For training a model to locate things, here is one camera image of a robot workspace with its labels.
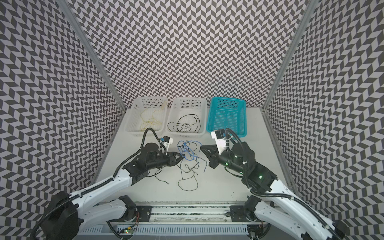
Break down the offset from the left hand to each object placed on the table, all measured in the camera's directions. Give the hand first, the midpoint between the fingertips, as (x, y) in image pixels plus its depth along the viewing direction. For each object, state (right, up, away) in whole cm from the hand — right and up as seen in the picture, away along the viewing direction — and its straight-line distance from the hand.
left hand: (184, 156), depth 75 cm
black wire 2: (+1, -11, +9) cm, 15 cm away
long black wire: (-3, +22, +33) cm, 40 cm away
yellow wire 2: (-29, +18, +30) cm, 45 cm away
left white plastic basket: (-34, +25, +44) cm, 61 cm away
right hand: (+9, +7, -13) cm, 17 cm away
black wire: (+2, -7, +14) cm, 16 cm away
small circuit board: (-23, -31, -9) cm, 40 cm away
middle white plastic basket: (-1, +21, +37) cm, 42 cm away
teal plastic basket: (+29, +25, +41) cm, 56 cm away
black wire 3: (-11, +17, +33) cm, 39 cm away
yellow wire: (-28, +15, +29) cm, 43 cm away
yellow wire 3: (-26, +18, +31) cm, 45 cm away
